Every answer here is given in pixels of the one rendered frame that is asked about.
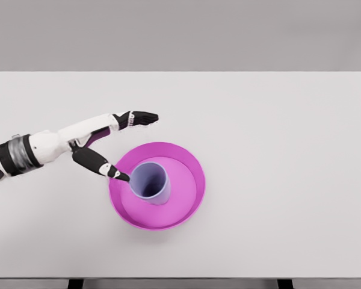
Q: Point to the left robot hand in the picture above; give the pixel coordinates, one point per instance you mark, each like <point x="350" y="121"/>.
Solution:
<point x="87" y="126"/>

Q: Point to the lavender cup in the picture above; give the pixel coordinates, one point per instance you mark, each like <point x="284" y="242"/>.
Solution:
<point x="152" y="186"/>

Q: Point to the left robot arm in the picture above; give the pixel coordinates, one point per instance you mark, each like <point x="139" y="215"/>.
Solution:
<point x="21" y="152"/>

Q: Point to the magenta plate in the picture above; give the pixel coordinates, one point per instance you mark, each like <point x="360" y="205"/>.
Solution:
<point x="180" y="192"/>

